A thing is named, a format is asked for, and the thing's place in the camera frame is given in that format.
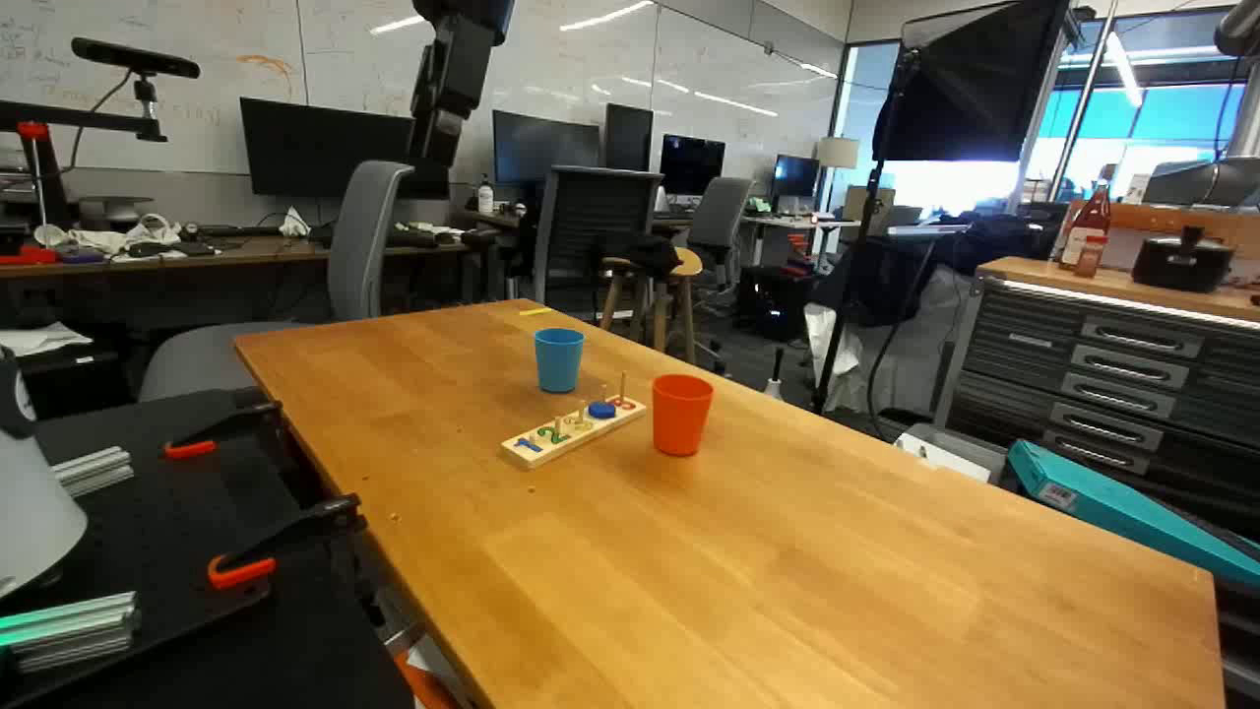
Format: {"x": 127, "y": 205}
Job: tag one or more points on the white table lamp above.
{"x": 836, "y": 153}

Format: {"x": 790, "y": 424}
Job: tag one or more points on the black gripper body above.
{"x": 435, "y": 153}

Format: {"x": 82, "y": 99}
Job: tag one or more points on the black softbox studio light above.
{"x": 968, "y": 83}

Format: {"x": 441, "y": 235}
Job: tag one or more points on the blue plastic cup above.
{"x": 559, "y": 361}

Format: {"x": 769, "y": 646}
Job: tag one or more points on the black side platform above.
{"x": 160, "y": 524}

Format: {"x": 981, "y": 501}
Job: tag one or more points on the grey drawer cabinet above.
{"x": 1116, "y": 367}

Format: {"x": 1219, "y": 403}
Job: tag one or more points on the orange plastic cup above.
{"x": 682, "y": 414}

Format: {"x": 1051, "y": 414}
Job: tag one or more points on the white lamp shade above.
{"x": 34, "y": 518}

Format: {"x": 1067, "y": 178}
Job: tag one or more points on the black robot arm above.
{"x": 464, "y": 44}

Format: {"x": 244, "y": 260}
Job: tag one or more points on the wooden stool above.
{"x": 682, "y": 279}

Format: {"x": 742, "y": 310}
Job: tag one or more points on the wooden number puzzle board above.
{"x": 551, "y": 440}

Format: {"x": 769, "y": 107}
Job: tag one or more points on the black camera on stand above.
{"x": 131, "y": 58}

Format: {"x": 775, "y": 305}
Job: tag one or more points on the wooden office desk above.
{"x": 198, "y": 259}

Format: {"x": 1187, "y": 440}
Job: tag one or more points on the blue round puzzle piece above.
{"x": 603, "y": 413}

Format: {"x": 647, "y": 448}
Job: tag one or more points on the aluminium extrusion bars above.
{"x": 97, "y": 469}
{"x": 65, "y": 623}

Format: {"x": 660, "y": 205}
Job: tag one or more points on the red bottle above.
{"x": 1088, "y": 239}

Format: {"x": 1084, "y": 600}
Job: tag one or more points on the large black computer monitor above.
{"x": 315, "y": 149}

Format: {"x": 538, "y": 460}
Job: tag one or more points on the grey office chair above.
{"x": 716, "y": 220}
{"x": 359, "y": 243}

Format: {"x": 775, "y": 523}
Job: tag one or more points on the teal plastic case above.
{"x": 1128, "y": 507}

